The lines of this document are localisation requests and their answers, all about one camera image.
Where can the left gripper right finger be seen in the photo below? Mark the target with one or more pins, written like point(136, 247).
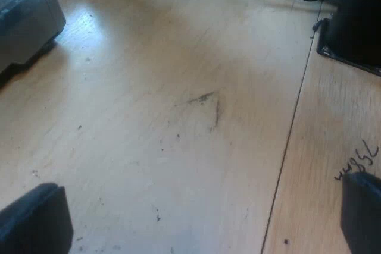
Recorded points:
point(364, 212)

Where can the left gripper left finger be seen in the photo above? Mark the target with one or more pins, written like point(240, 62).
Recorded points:
point(32, 221)

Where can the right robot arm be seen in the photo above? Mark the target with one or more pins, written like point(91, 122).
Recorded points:
point(354, 19)

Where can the steel espresso machine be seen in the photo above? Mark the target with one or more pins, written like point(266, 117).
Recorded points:
point(26, 22)

